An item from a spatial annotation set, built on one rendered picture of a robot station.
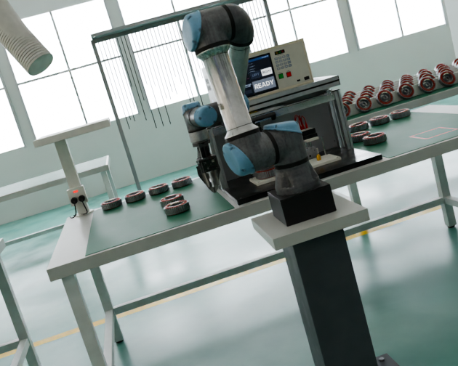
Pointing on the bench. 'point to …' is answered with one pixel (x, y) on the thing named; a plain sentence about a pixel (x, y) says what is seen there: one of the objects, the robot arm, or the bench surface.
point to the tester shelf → (295, 92)
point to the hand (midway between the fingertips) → (214, 189)
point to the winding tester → (279, 64)
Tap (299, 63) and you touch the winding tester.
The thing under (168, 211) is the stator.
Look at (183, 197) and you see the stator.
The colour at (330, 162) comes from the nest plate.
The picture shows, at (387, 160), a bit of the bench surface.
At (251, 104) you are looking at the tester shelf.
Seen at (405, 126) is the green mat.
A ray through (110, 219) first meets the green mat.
